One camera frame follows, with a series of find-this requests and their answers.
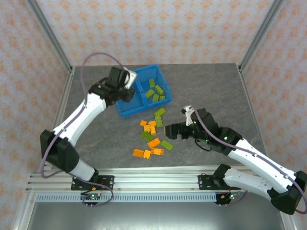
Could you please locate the blue plastic bin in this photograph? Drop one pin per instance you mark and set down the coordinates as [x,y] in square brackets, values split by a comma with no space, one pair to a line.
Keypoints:
[134,105]
[143,82]

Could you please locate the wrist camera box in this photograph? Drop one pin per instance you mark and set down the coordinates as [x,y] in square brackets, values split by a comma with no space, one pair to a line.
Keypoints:
[189,117]
[130,77]

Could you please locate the grey metal panel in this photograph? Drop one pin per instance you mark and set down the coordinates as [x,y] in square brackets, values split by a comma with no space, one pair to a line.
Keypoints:
[156,218]

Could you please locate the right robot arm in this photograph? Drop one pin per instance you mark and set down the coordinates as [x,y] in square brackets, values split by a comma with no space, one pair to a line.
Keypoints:
[259,165]

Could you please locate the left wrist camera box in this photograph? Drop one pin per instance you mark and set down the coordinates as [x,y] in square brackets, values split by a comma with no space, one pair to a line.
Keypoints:
[130,77]

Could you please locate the aluminium side rail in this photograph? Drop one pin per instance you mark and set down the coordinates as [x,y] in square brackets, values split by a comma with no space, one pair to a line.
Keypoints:
[248,95]
[64,93]

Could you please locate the wide aluminium mounting rail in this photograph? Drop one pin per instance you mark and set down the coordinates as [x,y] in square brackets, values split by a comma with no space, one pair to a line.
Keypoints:
[156,182]

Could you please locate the aluminium frame post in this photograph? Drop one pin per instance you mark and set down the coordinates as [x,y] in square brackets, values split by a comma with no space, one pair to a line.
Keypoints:
[22,213]
[289,222]
[260,33]
[50,33]

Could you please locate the small circuit board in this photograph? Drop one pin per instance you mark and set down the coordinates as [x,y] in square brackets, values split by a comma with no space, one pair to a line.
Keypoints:
[92,197]
[231,197]

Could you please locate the small orange lego brick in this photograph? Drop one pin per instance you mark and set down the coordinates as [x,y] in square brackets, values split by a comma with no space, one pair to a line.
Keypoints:
[147,154]
[146,128]
[143,123]

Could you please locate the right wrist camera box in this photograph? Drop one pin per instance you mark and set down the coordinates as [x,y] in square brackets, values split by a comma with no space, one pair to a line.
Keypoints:
[189,117]

